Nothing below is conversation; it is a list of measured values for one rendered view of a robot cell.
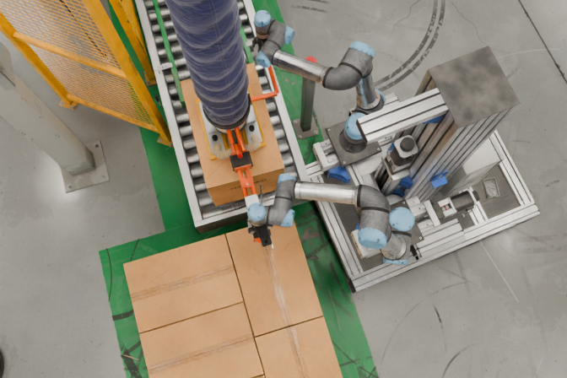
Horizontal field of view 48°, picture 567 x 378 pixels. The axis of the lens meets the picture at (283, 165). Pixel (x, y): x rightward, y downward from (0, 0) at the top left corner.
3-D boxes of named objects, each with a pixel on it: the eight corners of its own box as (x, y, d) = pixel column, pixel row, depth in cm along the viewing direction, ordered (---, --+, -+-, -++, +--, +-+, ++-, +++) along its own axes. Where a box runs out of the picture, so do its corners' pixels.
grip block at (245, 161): (229, 157, 311) (229, 153, 305) (249, 152, 312) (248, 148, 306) (234, 173, 309) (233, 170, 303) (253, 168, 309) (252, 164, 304)
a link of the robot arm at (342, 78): (350, 105, 277) (257, 67, 296) (362, 83, 280) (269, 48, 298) (347, 91, 267) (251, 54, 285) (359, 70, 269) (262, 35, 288)
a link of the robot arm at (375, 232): (414, 237, 301) (386, 207, 254) (411, 268, 297) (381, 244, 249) (389, 235, 306) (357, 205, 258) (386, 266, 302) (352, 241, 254)
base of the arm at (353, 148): (361, 121, 331) (363, 114, 322) (373, 147, 327) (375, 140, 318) (334, 132, 330) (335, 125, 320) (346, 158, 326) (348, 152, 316)
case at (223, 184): (190, 109, 371) (179, 81, 333) (256, 92, 374) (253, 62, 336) (215, 207, 355) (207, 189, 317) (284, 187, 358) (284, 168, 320)
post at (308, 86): (299, 124, 441) (302, 61, 345) (308, 121, 442) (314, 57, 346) (302, 133, 439) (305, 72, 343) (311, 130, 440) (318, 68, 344)
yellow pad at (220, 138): (195, 99, 330) (193, 96, 325) (213, 95, 331) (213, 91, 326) (210, 161, 321) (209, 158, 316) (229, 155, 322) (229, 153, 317)
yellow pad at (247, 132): (230, 90, 331) (229, 87, 327) (249, 86, 332) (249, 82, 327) (247, 151, 322) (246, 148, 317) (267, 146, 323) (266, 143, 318)
